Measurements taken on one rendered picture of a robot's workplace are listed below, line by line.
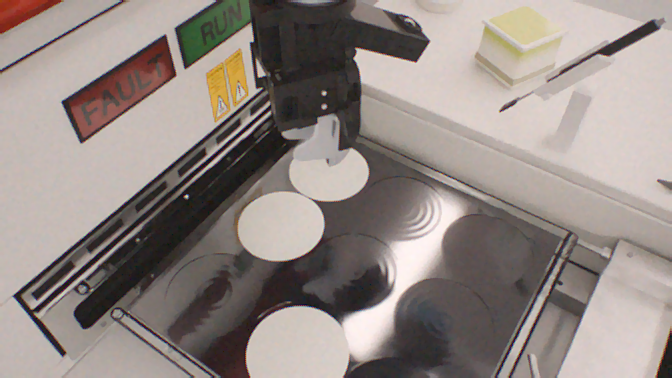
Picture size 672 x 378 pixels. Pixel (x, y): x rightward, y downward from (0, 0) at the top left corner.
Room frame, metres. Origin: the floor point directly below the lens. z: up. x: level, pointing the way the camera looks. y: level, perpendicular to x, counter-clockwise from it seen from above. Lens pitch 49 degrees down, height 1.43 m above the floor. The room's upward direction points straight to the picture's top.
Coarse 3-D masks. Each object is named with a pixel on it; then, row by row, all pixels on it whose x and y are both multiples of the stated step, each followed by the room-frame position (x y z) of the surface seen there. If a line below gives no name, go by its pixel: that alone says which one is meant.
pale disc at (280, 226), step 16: (288, 192) 0.45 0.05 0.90; (256, 208) 0.43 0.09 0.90; (272, 208) 0.43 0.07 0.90; (288, 208) 0.43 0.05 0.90; (304, 208) 0.43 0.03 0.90; (240, 224) 0.41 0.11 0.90; (256, 224) 0.41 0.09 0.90; (272, 224) 0.41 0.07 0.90; (288, 224) 0.40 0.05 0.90; (304, 224) 0.40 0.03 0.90; (320, 224) 0.40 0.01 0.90; (240, 240) 0.38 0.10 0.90; (256, 240) 0.38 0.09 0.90; (272, 240) 0.38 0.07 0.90; (288, 240) 0.38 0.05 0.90; (304, 240) 0.38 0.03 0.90; (272, 256) 0.36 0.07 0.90; (288, 256) 0.36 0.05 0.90
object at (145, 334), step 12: (120, 312) 0.29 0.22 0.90; (120, 324) 0.28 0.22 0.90; (132, 324) 0.28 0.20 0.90; (144, 336) 0.26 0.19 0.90; (156, 336) 0.26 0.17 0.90; (156, 348) 0.25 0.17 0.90; (168, 348) 0.25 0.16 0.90; (168, 360) 0.24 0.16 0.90; (180, 360) 0.24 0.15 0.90; (192, 360) 0.24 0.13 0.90; (192, 372) 0.23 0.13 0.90; (204, 372) 0.23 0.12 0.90
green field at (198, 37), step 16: (224, 0) 0.52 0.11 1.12; (240, 0) 0.54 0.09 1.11; (208, 16) 0.50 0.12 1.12; (224, 16) 0.52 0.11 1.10; (240, 16) 0.54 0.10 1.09; (192, 32) 0.48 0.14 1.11; (208, 32) 0.50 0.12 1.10; (224, 32) 0.52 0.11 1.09; (192, 48) 0.48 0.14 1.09; (208, 48) 0.50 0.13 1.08
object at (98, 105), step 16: (160, 48) 0.45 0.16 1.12; (128, 64) 0.42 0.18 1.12; (144, 64) 0.43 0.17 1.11; (160, 64) 0.44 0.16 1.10; (112, 80) 0.40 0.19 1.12; (128, 80) 0.41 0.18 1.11; (144, 80) 0.43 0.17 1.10; (160, 80) 0.44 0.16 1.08; (80, 96) 0.37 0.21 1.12; (96, 96) 0.38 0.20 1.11; (112, 96) 0.40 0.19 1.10; (128, 96) 0.41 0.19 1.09; (144, 96) 0.42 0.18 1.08; (80, 112) 0.37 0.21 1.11; (96, 112) 0.38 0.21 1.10; (112, 112) 0.39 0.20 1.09; (80, 128) 0.36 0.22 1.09; (96, 128) 0.37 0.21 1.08
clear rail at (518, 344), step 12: (564, 240) 0.38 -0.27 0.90; (576, 240) 0.38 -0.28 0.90; (564, 252) 0.36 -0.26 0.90; (552, 264) 0.35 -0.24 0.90; (564, 264) 0.35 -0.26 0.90; (552, 276) 0.33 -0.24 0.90; (540, 288) 0.32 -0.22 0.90; (552, 288) 0.32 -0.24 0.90; (540, 300) 0.30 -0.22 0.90; (528, 312) 0.29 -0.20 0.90; (540, 312) 0.29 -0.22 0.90; (528, 324) 0.28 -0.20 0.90; (516, 336) 0.26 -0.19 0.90; (528, 336) 0.26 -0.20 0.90; (516, 348) 0.25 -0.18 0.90; (504, 360) 0.24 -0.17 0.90; (516, 360) 0.24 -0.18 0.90; (504, 372) 0.23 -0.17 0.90
